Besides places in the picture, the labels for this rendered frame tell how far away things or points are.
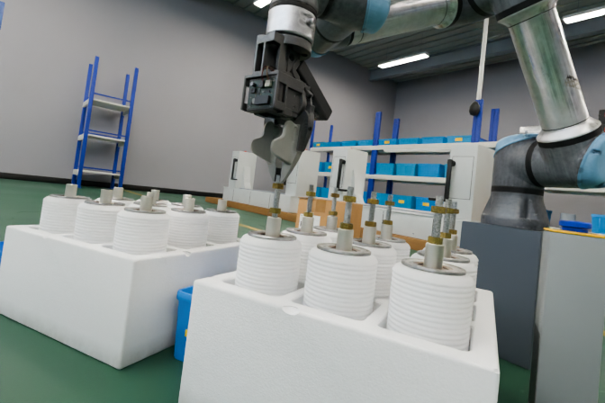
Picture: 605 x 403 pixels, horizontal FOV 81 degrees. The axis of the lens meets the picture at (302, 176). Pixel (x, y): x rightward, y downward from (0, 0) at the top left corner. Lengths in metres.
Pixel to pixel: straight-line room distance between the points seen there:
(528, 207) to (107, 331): 0.92
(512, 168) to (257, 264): 0.70
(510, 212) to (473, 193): 1.74
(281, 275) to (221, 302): 0.09
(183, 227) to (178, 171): 6.35
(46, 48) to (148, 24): 1.64
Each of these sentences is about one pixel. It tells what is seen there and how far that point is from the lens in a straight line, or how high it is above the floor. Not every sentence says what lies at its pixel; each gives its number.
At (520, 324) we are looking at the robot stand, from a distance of 0.98.
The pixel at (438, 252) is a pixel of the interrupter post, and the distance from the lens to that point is 0.47.
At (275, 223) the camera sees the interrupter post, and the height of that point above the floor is 0.27.
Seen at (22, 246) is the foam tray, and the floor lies 0.15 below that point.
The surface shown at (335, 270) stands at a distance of 0.47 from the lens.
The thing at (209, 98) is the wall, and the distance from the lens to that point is 7.47.
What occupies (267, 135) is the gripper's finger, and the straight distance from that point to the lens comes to 0.56.
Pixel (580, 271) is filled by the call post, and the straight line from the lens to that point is 0.65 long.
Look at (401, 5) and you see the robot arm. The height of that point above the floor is 0.73.
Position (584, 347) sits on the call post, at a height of 0.16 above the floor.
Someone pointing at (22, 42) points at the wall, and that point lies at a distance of 6.92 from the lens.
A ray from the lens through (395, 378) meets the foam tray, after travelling 0.44.
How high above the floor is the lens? 0.33
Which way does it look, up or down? 2 degrees up
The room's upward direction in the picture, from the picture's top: 7 degrees clockwise
